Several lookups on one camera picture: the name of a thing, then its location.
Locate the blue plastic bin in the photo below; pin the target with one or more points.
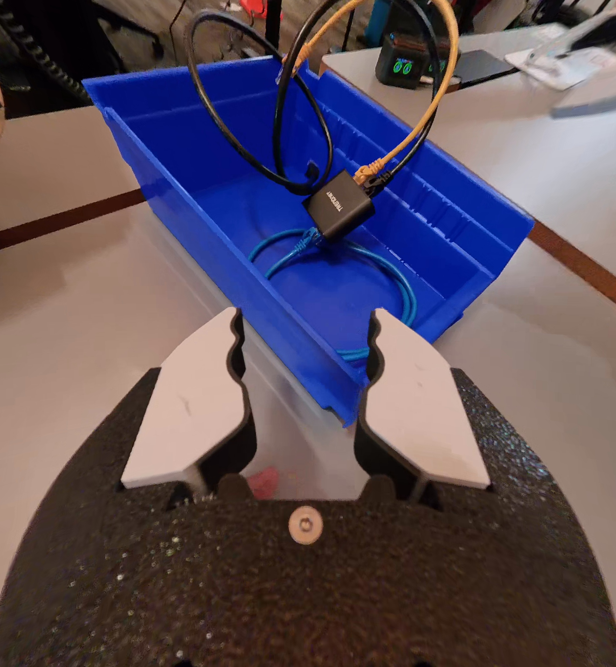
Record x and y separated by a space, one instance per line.
183 156

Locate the teal object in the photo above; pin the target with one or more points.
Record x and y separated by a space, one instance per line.
378 21

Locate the red object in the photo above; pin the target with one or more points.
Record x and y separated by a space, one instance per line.
253 5

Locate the grey monitor stand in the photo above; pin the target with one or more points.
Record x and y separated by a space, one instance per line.
600 99

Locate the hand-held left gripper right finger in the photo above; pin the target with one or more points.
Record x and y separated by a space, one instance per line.
422 417

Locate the black charger with green display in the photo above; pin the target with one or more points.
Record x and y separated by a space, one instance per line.
402 60
447 65

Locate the flat black tablet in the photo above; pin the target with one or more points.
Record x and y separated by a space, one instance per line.
482 65

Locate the black pole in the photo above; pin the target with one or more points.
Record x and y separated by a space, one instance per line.
272 26

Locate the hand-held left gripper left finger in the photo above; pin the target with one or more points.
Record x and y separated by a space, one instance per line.
183 417

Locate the black network switch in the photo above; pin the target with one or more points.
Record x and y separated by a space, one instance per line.
339 206

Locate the small pink object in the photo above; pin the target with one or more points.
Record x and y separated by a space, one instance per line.
263 482

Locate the clear plastic stand with papers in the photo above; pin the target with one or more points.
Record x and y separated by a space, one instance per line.
563 57

